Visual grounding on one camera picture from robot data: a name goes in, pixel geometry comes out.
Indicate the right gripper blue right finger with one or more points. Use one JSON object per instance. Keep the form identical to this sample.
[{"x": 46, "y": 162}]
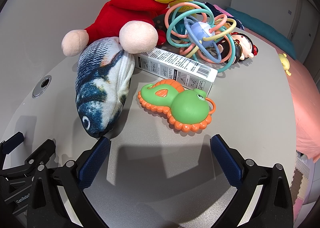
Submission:
[{"x": 230, "y": 167}]

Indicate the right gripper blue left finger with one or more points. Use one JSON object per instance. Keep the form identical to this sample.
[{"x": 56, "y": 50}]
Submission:
[{"x": 90, "y": 161}]

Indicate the green orange frog teether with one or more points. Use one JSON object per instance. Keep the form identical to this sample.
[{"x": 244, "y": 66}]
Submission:
[{"x": 186, "y": 110}]

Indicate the white cardboard box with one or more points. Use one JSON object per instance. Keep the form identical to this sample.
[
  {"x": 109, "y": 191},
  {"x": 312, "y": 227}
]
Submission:
[{"x": 165, "y": 64}]

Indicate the black haired doll figure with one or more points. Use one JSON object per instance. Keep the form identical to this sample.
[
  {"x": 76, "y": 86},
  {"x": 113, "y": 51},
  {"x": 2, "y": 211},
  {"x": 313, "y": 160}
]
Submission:
[{"x": 244, "y": 48}]

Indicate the colourful ring rattle ball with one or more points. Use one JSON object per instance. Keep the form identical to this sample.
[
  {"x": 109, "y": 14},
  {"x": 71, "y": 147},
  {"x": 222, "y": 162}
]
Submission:
[{"x": 195, "y": 31}]

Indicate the pink beige foam floor mat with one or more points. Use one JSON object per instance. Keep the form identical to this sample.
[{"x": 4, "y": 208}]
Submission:
[{"x": 301, "y": 182}]

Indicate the blue fish plush toy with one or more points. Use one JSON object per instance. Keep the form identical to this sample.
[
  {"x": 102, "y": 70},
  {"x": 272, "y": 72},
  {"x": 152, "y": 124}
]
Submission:
[{"x": 102, "y": 84}]

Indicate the pink bed mattress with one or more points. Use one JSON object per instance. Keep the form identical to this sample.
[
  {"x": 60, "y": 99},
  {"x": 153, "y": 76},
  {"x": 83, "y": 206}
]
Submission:
[{"x": 305, "y": 98}]

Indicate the yellow duck plush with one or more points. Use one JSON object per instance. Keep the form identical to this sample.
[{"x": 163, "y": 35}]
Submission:
[{"x": 285, "y": 63}]

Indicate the navy patterned blanket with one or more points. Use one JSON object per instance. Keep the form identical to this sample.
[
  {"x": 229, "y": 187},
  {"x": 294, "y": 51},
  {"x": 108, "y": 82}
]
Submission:
[{"x": 216, "y": 10}]

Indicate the teal pillow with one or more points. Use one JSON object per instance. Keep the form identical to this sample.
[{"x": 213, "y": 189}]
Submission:
[{"x": 264, "y": 30}]

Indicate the red plush toy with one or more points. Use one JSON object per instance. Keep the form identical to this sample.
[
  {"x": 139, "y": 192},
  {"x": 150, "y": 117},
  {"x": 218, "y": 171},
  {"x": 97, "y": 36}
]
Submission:
[{"x": 112, "y": 17}]

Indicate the silver desk cable grommet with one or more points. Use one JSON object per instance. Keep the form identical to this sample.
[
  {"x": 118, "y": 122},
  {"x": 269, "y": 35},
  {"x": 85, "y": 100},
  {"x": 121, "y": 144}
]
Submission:
[{"x": 41, "y": 86}]

